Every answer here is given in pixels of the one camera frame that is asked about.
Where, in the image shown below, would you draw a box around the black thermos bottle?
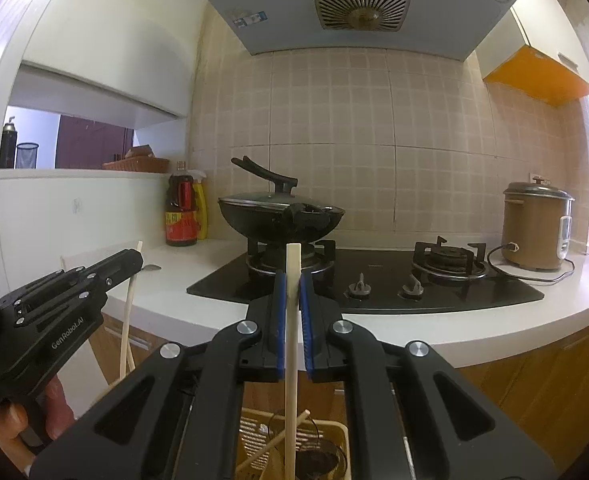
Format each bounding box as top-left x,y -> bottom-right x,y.
0,116 -> 18,169

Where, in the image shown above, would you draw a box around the wooden chopstick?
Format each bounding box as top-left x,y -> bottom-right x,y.
284,243 -> 301,480
235,410 -> 311,474
118,239 -> 145,380

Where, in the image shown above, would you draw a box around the beige plastic utensil basket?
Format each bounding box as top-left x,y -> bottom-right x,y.
234,406 -> 352,480

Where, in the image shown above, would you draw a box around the wicker tray on ledge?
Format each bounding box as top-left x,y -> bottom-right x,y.
102,144 -> 170,174

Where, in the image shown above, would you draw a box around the black gas stove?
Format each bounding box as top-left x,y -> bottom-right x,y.
187,236 -> 544,315

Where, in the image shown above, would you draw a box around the wooden base cabinets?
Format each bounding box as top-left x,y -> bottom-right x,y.
90,314 -> 589,479

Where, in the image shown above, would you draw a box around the orange white wall cabinet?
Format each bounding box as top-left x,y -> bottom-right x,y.
476,0 -> 589,107

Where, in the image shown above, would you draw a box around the black wok with lid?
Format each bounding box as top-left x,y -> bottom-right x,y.
217,156 -> 345,245

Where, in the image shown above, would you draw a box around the person's left hand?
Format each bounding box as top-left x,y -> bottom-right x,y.
0,376 -> 75,476

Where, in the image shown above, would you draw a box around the range hood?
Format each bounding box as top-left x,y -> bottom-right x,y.
208,0 -> 517,61

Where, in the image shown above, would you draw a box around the brown rice cooker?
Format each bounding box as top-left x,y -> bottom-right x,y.
502,182 -> 573,272

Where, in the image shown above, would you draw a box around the black mesh cup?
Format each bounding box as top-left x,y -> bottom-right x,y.
14,142 -> 40,169

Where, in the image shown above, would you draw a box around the yellow bottle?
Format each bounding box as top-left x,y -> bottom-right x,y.
190,170 -> 208,240

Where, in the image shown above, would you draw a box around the soy sauce bottle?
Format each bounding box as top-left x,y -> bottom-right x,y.
164,174 -> 198,247

